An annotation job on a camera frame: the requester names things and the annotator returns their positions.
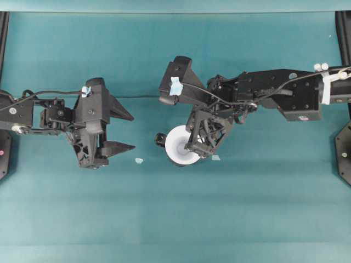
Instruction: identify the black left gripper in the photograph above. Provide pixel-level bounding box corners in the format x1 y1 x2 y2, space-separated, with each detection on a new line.
70 94 135 169

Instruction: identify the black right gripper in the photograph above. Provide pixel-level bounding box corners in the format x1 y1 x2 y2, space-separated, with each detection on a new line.
185 73 258 158

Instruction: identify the white paper cup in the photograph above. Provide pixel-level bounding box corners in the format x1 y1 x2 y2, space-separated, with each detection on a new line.
165 125 200 166

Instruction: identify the black glossy cup holder mug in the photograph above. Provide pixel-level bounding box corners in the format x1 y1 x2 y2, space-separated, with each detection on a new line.
154 133 184 167

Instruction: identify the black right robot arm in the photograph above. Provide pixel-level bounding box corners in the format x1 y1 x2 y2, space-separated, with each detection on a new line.
185 64 350 158

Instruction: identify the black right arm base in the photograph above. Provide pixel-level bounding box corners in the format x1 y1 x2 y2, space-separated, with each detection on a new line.
335 122 351 185

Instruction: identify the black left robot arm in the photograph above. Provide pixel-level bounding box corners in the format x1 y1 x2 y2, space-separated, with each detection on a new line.
1 77 134 169

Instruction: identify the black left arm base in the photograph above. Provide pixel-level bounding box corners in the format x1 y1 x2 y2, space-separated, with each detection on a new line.
0 130 12 179

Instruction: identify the small pale tape scrap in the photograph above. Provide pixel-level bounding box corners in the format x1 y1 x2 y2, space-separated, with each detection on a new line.
212 155 220 161

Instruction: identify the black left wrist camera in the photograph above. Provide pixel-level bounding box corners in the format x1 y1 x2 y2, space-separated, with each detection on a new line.
81 77 110 98

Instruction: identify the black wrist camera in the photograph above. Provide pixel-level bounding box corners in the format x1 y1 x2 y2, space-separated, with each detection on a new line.
81 77 110 98
158 56 209 105

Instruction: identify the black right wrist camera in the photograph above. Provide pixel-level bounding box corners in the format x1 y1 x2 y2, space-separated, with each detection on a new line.
158 56 209 105

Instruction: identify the black right camera cable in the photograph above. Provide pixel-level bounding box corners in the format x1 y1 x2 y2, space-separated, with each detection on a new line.
178 65 351 106

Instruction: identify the black camera cable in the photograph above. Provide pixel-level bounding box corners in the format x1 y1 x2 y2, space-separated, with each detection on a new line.
0 90 84 112
178 65 351 106

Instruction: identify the black left camera cable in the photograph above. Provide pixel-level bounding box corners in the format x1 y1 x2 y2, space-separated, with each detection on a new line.
0 90 84 112

